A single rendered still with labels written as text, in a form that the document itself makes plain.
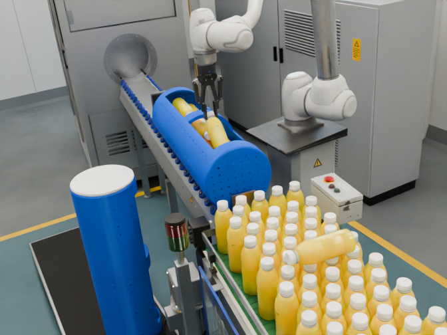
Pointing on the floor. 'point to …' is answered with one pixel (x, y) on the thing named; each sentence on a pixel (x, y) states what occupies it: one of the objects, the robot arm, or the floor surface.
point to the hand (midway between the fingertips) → (210, 110)
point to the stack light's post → (186, 298)
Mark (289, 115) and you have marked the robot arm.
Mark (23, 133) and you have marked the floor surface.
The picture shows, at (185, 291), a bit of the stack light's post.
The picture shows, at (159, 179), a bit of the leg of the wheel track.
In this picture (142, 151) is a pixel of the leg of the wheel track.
